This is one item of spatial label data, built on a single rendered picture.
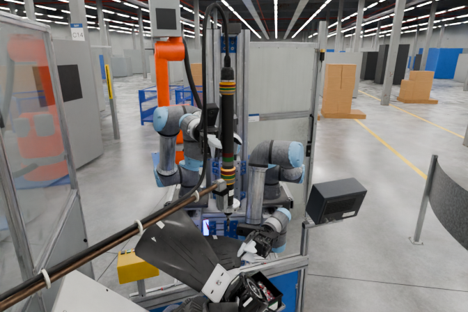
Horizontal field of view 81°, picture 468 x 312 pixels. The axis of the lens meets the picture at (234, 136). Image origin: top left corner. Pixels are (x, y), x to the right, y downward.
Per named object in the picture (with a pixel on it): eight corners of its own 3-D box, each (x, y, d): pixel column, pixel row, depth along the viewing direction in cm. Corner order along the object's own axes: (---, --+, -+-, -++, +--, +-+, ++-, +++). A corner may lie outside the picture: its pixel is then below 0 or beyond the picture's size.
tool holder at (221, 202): (225, 219, 76) (225, 186, 73) (207, 210, 80) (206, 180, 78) (244, 205, 83) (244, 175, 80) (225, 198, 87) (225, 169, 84)
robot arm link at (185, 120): (197, 132, 109) (196, 111, 106) (208, 139, 99) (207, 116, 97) (177, 135, 105) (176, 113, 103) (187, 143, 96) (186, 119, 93)
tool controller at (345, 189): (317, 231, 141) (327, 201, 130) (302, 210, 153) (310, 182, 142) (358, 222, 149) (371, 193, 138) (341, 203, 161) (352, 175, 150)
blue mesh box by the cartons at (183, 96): (175, 125, 752) (173, 89, 724) (191, 115, 869) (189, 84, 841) (206, 127, 735) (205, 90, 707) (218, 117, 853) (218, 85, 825)
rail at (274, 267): (131, 315, 122) (129, 301, 120) (131, 307, 126) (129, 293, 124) (308, 267, 149) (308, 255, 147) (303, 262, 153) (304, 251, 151)
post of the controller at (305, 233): (302, 256, 146) (305, 224, 141) (299, 253, 149) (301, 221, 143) (307, 255, 147) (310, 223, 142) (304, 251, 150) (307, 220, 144)
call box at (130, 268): (119, 287, 114) (116, 267, 110) (121, 270, 123) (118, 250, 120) (159, 278, 118) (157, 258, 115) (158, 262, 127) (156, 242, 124)
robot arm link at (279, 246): (263, 240, 134) (264, 221, 131) (287, 244, 131) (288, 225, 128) (260, 251, 127) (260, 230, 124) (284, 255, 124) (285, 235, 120)
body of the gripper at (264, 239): (266, 244, 103) (281, 228, 112) (247, 234, 107) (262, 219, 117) (264, 260, 106) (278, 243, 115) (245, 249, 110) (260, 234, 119)
